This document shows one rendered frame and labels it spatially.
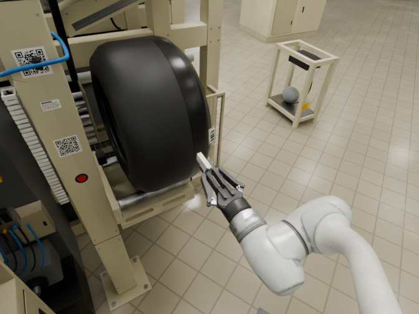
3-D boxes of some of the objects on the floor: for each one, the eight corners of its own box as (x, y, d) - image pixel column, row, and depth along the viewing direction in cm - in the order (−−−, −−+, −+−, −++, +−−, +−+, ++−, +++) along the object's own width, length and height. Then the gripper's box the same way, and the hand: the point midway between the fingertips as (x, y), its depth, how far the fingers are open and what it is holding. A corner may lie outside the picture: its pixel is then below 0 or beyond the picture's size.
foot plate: (110, 311, 162) (110, 310, 160) (100, 274, 178) (98, 272, 177) (152, 289, 173) (151, 287, 171) (138, 255, 189) (137, 253, 188)
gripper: (263, 199, 71) (217, 141, 83) (222, 220, 66) (180, 154, 78) (256, 212, 77) (214, 156, 89) (219, 232, 72) (179, 169, 84)
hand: (204, 163), depth 82 cm, fingers closed
